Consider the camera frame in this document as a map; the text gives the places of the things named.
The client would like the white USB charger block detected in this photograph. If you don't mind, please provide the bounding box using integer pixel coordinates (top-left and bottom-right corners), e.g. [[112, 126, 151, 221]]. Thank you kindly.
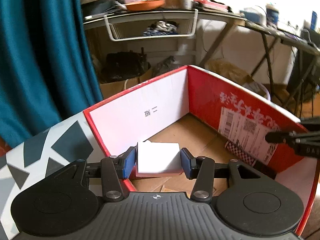
[[136, 141, 183, 177]]

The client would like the red strawberry cardboard box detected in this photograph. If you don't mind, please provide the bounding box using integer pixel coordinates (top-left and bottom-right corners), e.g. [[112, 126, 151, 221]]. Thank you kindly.
[[82, 64, 320, 237]]

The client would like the pink checkered tube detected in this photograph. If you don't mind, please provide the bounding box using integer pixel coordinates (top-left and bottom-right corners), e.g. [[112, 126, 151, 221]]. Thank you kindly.
[[224, 140, 277, 179]]

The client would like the brown paper bag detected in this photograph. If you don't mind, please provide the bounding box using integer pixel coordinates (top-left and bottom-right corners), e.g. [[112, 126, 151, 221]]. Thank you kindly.
[[100, 67, 153, 99]]

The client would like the black bag under desk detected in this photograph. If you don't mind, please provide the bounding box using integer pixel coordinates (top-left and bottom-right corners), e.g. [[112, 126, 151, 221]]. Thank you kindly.
[[100, 47, 151, 83]]

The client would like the teal curtain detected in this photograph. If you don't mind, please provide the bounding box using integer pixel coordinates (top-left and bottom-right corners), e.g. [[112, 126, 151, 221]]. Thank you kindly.
[[1, 0, 103, 147]]

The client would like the white desk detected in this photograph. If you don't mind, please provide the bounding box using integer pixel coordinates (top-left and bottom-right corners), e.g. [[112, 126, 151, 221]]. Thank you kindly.
[[84, 9, 246, 67]]

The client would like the pink book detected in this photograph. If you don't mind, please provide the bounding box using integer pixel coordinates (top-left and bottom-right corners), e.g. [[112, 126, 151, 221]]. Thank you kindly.
[[198, 0, 228, 12]]

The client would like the orange tray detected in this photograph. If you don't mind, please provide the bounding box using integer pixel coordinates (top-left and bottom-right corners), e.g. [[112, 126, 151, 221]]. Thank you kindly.
[[125, 0, 165, 11]]

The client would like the white wire basket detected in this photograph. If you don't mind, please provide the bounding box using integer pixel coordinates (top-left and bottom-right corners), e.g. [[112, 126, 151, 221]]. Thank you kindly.
[[104, 9, 199, 42]]

